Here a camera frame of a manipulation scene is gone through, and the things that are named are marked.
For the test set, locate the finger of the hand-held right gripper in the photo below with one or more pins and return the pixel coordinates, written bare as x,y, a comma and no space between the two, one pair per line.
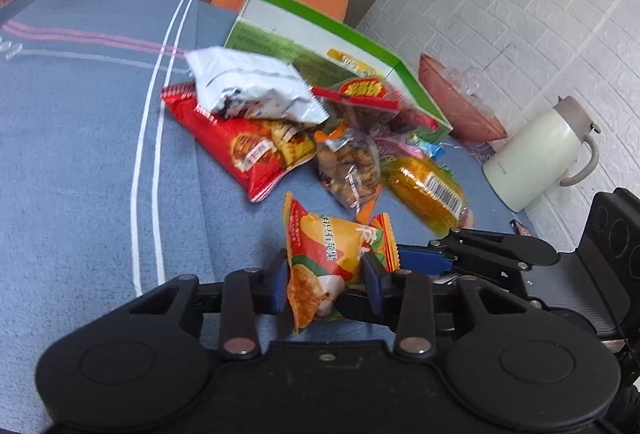
420,259
357,306

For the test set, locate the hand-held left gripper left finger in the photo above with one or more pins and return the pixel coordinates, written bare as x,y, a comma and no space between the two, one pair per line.
278,288

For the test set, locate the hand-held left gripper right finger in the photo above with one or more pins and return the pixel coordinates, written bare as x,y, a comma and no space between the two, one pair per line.
374,285

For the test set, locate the orange chip packet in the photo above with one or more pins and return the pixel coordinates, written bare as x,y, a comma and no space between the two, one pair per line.
320,249

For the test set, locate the yellow corn packet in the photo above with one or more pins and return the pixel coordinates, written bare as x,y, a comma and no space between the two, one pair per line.
425,186

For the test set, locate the blue green candy packet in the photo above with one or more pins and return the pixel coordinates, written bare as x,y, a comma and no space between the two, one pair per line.
430,148

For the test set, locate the clear peanut packet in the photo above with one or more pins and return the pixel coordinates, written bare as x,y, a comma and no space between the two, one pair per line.
350,168

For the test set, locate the red snack packet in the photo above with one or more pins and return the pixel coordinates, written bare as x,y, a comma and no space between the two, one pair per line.
235,148

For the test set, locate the clear packet with red label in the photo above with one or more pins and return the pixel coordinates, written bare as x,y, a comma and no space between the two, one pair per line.
370,101

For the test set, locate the white silver snack packet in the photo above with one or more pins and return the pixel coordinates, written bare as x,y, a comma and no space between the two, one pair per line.
250,83

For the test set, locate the green cardboard box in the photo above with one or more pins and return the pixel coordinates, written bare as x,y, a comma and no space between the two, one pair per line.
300,38

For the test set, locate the small dark object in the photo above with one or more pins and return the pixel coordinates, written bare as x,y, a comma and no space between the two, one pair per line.
521,228

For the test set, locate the pink candy packet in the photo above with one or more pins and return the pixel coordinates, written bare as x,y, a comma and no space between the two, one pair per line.
395,144

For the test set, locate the white thermos jug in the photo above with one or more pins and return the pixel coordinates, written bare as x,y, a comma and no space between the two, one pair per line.
535,153

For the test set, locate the pink plastic bowl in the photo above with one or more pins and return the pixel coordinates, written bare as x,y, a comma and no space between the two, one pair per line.
450,98

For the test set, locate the clear plastic wrap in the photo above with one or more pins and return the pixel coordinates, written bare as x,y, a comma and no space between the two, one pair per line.
467,86

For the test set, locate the blue striped tablecloth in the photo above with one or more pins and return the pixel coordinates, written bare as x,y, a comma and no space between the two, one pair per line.
75,163

